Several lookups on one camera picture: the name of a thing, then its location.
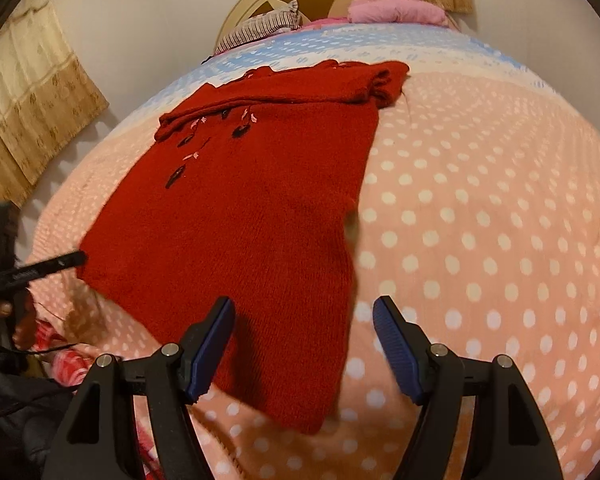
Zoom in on black cable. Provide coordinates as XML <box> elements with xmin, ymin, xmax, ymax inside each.
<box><xmin>10</xmin><ymin>342</ymin><xmax>81</xmax><ymax>357</ymax></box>

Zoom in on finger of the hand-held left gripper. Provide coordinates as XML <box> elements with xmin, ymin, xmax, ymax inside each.
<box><xmin>0</xmin><ymin>252</ymin><xmax>88</xmax><ymax>301</ymax></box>
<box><xmin>0</xmin><ymin>201</ymin><xmax>23</xmax><ymax>281</ymax></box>

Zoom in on beige patterned side curtain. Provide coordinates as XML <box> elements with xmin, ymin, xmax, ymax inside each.
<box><xmin>0</xmin><ymin>0</ymin><xmax>110</xmax><ymax>211</ymax></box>

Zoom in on cream wooden headboard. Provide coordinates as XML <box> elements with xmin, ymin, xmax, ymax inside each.
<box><xmin>215</xmin><ymin>0</ymin><xmax>356</xmax><ymax>56</ymax></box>

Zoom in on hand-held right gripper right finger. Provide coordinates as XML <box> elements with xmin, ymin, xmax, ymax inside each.
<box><xmin>372</xmin><ymin>295</ymin><xmax>563</xmax><ymax>480</ymax></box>

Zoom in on striped pillow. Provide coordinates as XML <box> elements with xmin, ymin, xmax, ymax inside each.
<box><xmin>215</xmin><ymin>0</ymin><xmax>302</xmax><ymax>55</ymax></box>

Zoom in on red knitted sweater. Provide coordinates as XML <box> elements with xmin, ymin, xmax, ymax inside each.
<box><xmin>76</xmin><ymin>60</ymin><xmax>412</xmax><ymax>436</ymax></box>

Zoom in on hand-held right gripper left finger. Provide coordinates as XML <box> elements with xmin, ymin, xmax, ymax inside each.
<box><xmin>40</xmin><ymin>296</ymin><xmax>237</xmax><ymax>480</ymax></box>

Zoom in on polka dot bedsheet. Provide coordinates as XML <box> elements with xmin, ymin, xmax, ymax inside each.
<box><xmin>30</xmin><ymin>20</ymin><xmax>600</xmax><ymax>480</ymax></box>

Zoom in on pink patterned cloth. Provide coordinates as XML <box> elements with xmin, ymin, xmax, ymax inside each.
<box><xmin>300</xmin><ymin>16</ymin><xmax>353</xmax><ymax>31</ymax></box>

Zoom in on dark clothing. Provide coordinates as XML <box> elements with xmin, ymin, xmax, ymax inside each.
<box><xmin>0</xmin><ymin>340</ymin><xmax>76</xmax><ymax>480</ymax></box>

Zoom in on pink blanket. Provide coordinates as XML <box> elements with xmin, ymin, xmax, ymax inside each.
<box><xmin>347</xmin><ymin>0</ymin><xmax>451</xmax><ymax>26</ymax></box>

